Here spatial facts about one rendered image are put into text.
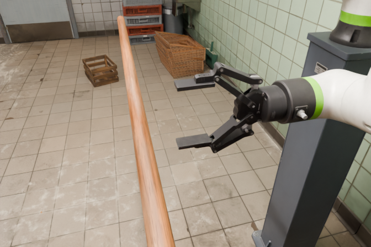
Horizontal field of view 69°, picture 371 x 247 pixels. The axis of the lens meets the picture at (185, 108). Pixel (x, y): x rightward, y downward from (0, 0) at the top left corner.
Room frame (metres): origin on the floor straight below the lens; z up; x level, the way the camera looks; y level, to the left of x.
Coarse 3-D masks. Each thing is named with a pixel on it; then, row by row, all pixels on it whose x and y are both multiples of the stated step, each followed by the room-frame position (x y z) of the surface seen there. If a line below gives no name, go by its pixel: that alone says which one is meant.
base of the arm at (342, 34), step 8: (344, 24) 0.82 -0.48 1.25; (352, 24) 0.80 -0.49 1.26; (336, 32) 0.84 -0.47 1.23; (344, 32) 0.81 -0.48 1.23; (352, 32) 0.79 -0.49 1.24; (360, 32) 0.78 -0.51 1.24; (368, 32) 0.78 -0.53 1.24; (336, 40) 0.82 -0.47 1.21; (344, 40) 0.80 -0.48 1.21; (352, 40) 0.79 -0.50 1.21; (360, 40) 0.77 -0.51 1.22; (368, 40) 0.77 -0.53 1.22; (368, 48) 0.77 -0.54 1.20
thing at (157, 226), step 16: (128, 48) 0.77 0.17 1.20; (128, 64) 0.65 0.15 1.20; (128, 80) 0.55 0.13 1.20; (128, 96) 0.49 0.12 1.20; (144, 112) 0.43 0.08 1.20; (144, 128) 0.37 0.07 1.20; (144, 144) 0.32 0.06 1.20; (144, 160) 0.29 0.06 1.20; (144, 176) 0.26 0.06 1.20; (144, 192) 0.23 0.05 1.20; (160, 192) 0.23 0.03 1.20; (144, 208) 0.21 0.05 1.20; (160, 208) 0.21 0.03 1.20; (144, 224) 0.19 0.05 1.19; (160, 224) 0.18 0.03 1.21; (160, 240) 0.17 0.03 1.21
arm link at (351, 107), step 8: (360, 80) 0.45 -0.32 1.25; (368, 80) 0.42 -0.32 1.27; (352, 88) 0.44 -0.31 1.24; (360, 88) 0.43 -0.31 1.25; (368, 88) 0.41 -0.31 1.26; (344, 96) 0.44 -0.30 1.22; (352, 96) 0.42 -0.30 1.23; (360, 96) 0.41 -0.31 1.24; (368, 96) 0.40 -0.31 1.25; (344, 104) 0.43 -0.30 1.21; (352, 104) 0.41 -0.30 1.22; (360, 104) 0.40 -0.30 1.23; (368, 104) 0.39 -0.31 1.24; (344, 112) 0.43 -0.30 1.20; (352, 112) 0.41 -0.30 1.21; (360, 112) 0.39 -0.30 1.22; (368, 112) 0.38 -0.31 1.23; (344, 120) 0.43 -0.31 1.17; (352, 120) 0.41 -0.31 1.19; (360, 120) 0.39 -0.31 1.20; (368, 120) 0.37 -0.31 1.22; (360, 128) 0.40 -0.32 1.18; (368, 128) 0.37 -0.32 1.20
